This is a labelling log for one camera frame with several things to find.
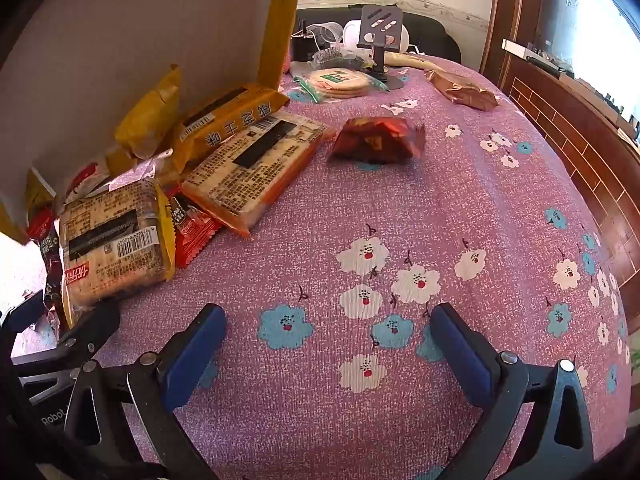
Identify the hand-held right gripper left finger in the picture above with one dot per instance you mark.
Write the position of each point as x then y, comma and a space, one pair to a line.
195, 355

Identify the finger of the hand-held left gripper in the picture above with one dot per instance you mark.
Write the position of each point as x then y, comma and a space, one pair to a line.
90, 327
27, 307

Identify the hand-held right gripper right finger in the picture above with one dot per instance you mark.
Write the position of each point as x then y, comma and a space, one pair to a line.
460, 355

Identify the small red snack packet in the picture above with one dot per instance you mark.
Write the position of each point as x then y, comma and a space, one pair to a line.
40, 221

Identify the clear cracker packet yellow edge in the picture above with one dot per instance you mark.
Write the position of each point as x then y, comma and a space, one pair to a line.
115, 240

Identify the yellow cardboard box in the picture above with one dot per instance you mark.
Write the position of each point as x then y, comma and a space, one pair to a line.
150, 20

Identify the dark brown snack packet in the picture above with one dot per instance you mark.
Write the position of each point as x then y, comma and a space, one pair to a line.
50, 260

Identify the red packet dark picture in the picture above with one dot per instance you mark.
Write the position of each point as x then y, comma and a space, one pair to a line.
192, 232

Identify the purple floral tablecloth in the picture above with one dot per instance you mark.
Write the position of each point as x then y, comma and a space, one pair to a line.
350, 205

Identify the orange cracker packet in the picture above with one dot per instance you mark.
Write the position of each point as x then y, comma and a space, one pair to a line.
250, 175

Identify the plain yellow snack packet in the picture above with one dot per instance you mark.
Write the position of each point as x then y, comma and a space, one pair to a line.
150, 115

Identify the dark red crinkly snack packet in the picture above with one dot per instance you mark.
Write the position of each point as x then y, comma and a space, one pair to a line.
377, 140

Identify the yellow cracker packet black label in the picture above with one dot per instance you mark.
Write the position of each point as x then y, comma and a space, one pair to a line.
220, 120

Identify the wooden cabinet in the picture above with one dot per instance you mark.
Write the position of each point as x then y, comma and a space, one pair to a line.
575, 135

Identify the shiny brown snack packet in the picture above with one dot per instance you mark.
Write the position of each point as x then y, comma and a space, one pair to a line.
465, 90

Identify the round rice cakes packet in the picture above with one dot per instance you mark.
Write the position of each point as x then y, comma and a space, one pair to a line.
337, 82

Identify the cream long stick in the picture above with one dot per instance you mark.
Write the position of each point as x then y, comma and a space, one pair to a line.
405, 60

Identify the plastic bag dark contents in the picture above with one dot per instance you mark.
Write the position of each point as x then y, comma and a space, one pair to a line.
340, 58

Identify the black sofa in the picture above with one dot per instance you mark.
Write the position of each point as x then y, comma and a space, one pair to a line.
430, 35

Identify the white jar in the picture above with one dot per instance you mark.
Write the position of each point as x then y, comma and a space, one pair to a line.
352, 35

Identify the grey phone stand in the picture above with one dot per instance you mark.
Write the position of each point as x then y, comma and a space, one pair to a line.
380, 25

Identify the small black stand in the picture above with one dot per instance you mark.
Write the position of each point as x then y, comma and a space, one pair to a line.
301, 30

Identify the clear plastic cup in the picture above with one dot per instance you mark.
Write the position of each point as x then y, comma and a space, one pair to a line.
325, 34

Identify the large bright screen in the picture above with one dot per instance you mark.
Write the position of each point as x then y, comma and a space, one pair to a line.
600, 25

